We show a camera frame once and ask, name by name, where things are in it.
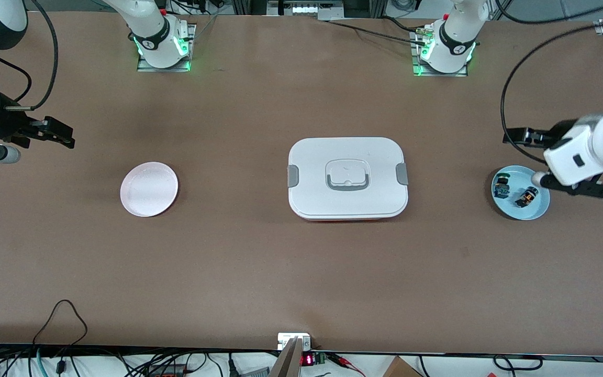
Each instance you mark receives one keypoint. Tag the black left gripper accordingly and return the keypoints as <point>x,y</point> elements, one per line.
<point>561,132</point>

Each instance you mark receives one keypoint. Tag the orange black switch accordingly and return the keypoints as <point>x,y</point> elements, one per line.
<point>526,197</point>

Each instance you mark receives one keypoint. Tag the red probe lead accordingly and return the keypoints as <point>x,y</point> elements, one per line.
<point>346,364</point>

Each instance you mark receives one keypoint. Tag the light blue round plate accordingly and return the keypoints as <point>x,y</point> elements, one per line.
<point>511,209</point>

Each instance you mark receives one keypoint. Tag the pink round plate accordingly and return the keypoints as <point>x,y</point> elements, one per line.
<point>149,189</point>

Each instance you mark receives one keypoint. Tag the brown cardboard box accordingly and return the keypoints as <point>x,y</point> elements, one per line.
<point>401,369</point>

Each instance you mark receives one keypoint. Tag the silver labelled frame rail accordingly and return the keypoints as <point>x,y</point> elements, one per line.
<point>306,8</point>

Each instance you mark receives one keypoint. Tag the white socket block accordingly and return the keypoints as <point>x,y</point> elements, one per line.
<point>287,339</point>

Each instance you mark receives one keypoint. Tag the grey metal bar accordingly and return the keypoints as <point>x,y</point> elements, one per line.
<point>287,361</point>

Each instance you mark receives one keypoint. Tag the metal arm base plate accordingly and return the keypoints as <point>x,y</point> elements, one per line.
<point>437,74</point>
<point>142,65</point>

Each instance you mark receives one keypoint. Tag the green push button switch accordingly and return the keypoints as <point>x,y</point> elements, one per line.
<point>501,187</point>

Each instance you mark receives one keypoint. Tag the white lidded box grey latches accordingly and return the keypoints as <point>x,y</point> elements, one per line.
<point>348,204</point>

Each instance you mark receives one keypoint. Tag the green terminal board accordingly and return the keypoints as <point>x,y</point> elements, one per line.
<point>321,358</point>

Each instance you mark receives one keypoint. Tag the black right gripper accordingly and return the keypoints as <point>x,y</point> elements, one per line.
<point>4,124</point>

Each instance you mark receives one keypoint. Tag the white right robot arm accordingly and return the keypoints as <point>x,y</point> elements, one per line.
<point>155,42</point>

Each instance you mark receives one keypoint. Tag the red LED display module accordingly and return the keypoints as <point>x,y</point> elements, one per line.
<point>308,360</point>

